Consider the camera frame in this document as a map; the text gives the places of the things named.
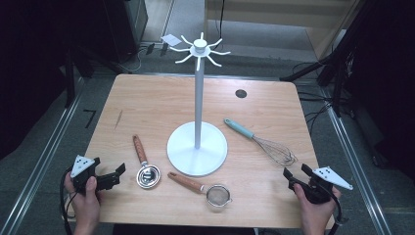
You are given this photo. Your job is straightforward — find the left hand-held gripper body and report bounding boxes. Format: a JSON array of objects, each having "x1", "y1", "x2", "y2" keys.
[{"x1": 69, "y1": 155, "x2": 101, "y2": 194}]

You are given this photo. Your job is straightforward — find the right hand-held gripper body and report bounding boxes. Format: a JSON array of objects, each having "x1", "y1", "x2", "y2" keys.
[{"x1": 294, "y1": 165, "x2": 354, "y2": 206}]

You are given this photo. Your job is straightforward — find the wooden handled mesh strainer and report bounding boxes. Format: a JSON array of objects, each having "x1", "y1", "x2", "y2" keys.
[{"x1": 166, "y1": 171, "x2": 233, "y2": 209}]

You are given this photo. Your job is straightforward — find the teal handled wire whisk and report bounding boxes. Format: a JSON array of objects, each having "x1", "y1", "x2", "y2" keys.
[{"x1": 223, "y1": 117, "x2": 299, "y2": 167}]

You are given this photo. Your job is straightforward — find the white utensil rack stand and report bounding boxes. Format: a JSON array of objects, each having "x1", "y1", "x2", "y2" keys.
[{"x1": 166, "y1": 31, "x2": 232, "y2": 177}]

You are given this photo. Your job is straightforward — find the person's left hand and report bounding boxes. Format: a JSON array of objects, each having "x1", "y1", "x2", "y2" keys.
[{"x1": 63, "y1": 171, "x2": 102, "y2": 230}]

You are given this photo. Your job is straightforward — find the person's right hand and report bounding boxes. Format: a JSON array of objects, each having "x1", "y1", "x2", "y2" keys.
[{"x1": 293, "y1": 183, "x2": 343, "y2": 230}]

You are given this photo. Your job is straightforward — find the black metal stand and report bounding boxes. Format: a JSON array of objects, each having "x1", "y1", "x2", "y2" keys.
[{"x1": 279, "y1": 0, "x2": 373, "y2": 118}]

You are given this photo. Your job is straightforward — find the dark curtain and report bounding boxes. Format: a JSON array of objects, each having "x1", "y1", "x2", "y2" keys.
[{"x1": 346, "y1": 0, "x2": 415, "y2": 180}]

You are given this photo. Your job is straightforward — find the white paper sheet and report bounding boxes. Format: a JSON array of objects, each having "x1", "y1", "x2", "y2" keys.
[{"x1": 160, "y1": 33, "x2": 183, "y2": 47}]

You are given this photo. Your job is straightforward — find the dark cabinet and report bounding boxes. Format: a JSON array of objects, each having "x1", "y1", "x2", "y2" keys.
[{"x1": 104, "y1": 0, "x2": 150, "y2": 64}]

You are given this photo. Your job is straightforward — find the light wooden cabinet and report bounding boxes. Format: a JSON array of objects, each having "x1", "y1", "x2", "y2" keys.
[{"x1": 205, "y1": 0, "x2": 363, "y2": 61}]

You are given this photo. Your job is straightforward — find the metal floor rail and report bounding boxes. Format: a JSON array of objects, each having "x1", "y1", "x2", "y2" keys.
[
  {"x1": 0, "y1": 77, "x2": 86, "y2": 235},
  {"x1": 321, "y1": 87, "x2": 392, "y2": 235}
]

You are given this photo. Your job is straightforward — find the wooden handled steel measuring spoon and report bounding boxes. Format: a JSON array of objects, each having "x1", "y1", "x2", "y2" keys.
[{"x1": 132, "y1": 134, "x2": 162, "y2": 190}]

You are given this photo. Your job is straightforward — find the left hand-held gripper cable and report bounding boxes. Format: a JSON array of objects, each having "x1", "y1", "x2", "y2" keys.
[{"x1": 59, "y1": 167, "x2": 77, "y2": 235}]

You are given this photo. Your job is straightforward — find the hand-held gripper cable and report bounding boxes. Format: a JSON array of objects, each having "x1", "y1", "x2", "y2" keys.
[
  {"x1": 330, "y1": 191, "x2": 348, "y2": 235},
  {"x1": 59, "y1": 167, "x2": 77, "y2": 235}
]

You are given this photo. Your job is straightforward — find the right hand-held gripper cable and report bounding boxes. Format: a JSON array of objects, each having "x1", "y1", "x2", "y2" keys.
[{"x1": 330, "y1": 191, "x2": 348, "y2": 235}]

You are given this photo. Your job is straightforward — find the black floor cable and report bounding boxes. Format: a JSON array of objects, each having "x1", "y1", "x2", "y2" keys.
[
  {"x1": 297, "y1": 91, "x2": 331, "y2": 103},
  {"x1": 303, "y1": 103, "x2": 333, "y2": 135}
]

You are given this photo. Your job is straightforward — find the white floor cable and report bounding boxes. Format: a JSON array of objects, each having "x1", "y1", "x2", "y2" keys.
[{"x1": 116, "y1": 48, "x2": 143, "y2": 73}]

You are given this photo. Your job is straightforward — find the black hanging cable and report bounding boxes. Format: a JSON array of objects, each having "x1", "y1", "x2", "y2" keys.
[{"x1": 218, "y1": 0, "x2": 226, "y2": 42}]

